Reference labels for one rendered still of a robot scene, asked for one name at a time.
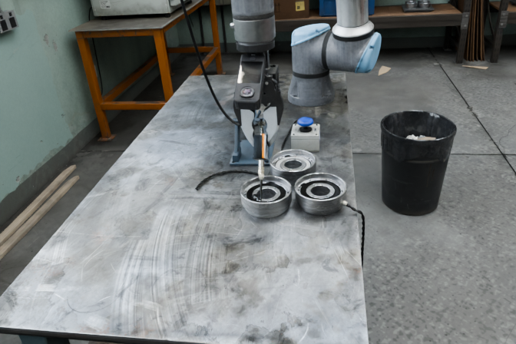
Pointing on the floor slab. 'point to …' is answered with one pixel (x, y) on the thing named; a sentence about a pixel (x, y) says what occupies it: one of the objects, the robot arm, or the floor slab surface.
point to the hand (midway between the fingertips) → (261, 142)
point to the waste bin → (415, 160)
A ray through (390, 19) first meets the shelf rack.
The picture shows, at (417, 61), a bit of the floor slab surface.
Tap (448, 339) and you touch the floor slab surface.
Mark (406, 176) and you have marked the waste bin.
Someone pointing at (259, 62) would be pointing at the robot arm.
